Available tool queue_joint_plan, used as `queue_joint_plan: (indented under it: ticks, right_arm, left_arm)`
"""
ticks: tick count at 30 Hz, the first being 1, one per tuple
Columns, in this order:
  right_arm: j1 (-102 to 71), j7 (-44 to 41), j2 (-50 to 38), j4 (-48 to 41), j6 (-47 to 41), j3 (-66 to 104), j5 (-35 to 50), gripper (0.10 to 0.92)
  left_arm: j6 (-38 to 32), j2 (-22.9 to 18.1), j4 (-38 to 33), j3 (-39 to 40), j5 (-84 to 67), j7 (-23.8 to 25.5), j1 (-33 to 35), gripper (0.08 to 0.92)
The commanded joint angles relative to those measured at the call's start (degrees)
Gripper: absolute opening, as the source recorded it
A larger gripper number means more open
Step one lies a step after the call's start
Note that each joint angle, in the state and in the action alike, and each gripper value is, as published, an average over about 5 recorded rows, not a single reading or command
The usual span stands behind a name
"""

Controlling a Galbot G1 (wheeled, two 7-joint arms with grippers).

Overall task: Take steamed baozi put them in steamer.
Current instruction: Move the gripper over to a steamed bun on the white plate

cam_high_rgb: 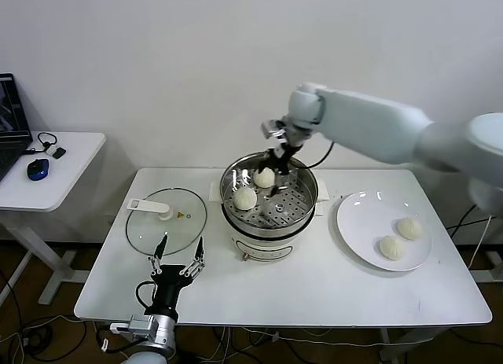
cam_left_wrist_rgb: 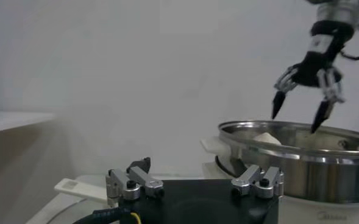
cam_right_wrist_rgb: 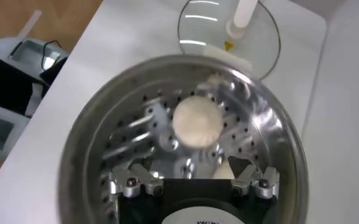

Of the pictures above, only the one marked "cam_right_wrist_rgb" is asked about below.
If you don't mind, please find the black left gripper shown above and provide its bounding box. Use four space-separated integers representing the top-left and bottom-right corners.
40 56 69 87

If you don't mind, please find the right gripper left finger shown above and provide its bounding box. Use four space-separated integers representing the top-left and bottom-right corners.
108 158 165 198

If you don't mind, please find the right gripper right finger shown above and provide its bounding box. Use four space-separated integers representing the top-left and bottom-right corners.
227 155 280 200

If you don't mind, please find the stainless steel steamer basket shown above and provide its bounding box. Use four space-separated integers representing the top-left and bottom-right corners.
58 45 310 224

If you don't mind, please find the glass lid white handle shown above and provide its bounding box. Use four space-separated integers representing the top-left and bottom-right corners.
177 0 282 82

